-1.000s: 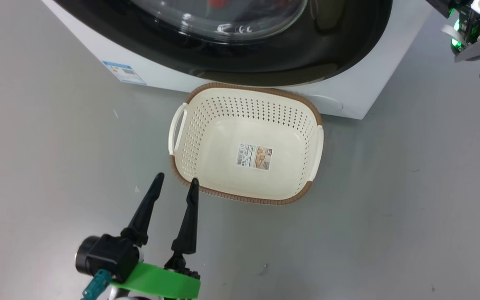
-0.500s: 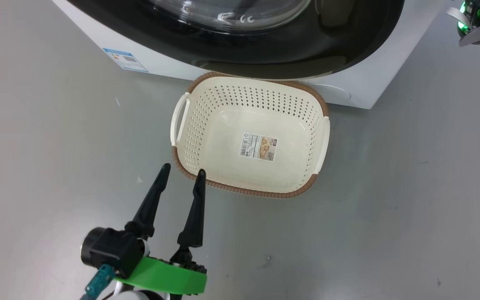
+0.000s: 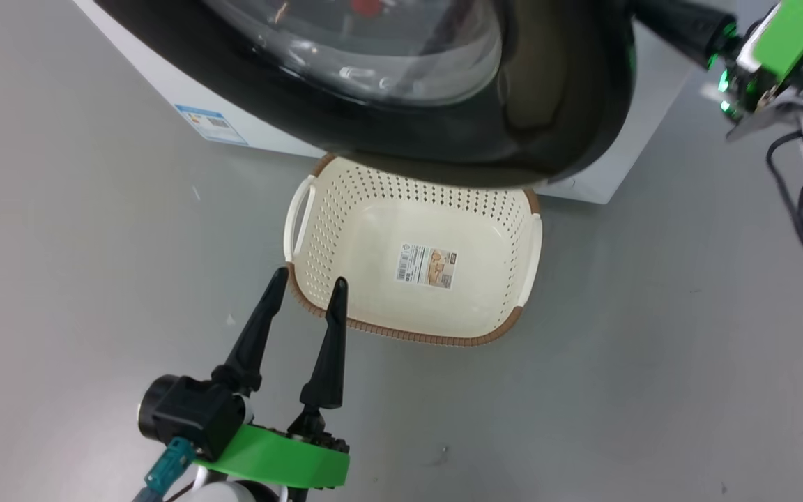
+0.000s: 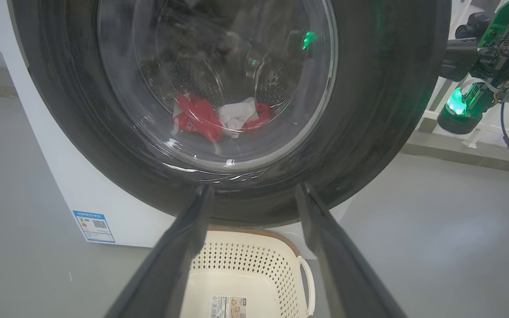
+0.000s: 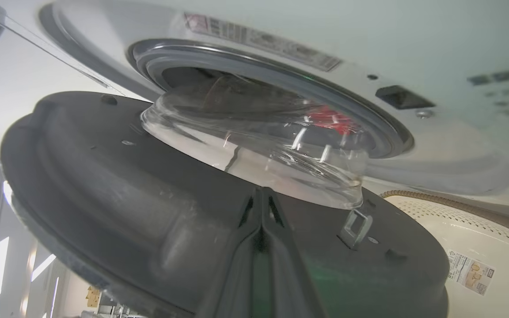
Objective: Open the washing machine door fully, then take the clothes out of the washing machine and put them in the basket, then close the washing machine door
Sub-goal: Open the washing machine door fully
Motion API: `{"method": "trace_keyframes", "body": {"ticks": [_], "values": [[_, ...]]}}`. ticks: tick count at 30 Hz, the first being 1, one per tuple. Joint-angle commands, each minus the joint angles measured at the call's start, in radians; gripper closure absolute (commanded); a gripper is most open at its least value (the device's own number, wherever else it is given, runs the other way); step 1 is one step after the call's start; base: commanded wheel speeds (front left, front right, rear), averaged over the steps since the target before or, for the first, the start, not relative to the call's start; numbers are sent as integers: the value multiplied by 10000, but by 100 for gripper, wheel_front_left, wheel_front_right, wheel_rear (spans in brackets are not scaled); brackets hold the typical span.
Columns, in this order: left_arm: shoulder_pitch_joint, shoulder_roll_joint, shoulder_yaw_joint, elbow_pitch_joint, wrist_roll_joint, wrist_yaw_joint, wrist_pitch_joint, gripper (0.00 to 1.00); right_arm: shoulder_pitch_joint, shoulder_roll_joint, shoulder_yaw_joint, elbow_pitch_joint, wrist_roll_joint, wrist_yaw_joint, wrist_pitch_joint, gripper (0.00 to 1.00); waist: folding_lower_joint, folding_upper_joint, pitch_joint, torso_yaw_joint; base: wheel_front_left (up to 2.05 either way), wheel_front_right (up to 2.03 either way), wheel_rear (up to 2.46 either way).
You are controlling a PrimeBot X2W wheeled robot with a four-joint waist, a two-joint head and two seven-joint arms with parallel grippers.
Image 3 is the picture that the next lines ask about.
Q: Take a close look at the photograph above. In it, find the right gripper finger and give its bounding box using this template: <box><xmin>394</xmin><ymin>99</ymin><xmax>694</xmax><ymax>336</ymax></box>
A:
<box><xmin>635</xmin><ymin>0</ymin><xmax>740</xmax><ymax>70</ymax></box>

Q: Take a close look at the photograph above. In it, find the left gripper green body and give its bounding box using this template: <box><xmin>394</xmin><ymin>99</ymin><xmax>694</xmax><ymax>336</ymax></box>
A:
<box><xmin>192</xmin><ymin>408</ymin><xmax>351</xmax><ymax>490</ymax></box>

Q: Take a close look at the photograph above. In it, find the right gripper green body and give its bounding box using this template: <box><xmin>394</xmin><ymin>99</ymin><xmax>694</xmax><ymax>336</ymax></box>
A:
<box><xmin>719</xmin><ymin>0</ymin><xmax>803</xmax><ymax>142</ymax></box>

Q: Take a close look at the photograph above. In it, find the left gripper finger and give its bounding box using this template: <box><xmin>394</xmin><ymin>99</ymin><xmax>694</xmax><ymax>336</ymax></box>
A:
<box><xmin>299</xmin><ymin>277</ymin><xmax>349</xmax><ymax>412</ymax></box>
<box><xmin>211</xmin><ymin>266</ymin><xmax>289</xmax><ymax>395</ymax></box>

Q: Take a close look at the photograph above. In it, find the black glass washing machine door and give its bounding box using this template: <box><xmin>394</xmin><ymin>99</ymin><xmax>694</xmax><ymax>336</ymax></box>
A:
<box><xmin>95</xmin><ymin>0</ymin><xmax>638</xmax><ymax>189</ymax></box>

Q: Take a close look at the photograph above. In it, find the cream perforated laundry basket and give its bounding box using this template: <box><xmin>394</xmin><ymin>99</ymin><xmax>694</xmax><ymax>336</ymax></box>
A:
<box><xmin>283</xmin><ymin>153</ymin><xmax>544</xmax><ymax>348</ymax></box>

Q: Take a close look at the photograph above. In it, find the basket product label sticker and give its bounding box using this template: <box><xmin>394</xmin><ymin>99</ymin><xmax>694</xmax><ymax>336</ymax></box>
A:
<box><xmin>395</xmin><ymin>242</ymin><xmax>459</xmax><ymax>291</ymax></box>

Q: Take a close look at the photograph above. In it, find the white washing machine body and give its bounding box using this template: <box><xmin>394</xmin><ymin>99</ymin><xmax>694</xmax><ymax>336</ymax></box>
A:
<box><xmin>70</xmin><ymin>0</ymin><xmax>702</xmax><ymax>205</ymax></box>

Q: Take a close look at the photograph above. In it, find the blue energy label sticker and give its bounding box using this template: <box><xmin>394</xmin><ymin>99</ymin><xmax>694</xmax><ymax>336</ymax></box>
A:
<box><xmin>174</xmin><ymin>105</ymin><xmax>249</xmax><ymax>147</ymax></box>

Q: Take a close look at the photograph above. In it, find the teal left camera connector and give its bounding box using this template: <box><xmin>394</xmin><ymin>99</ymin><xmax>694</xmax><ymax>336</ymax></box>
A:
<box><xmin>133</xmin><ymin>438</ymin><xmax>197</xmax><ymax>502</ymax></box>

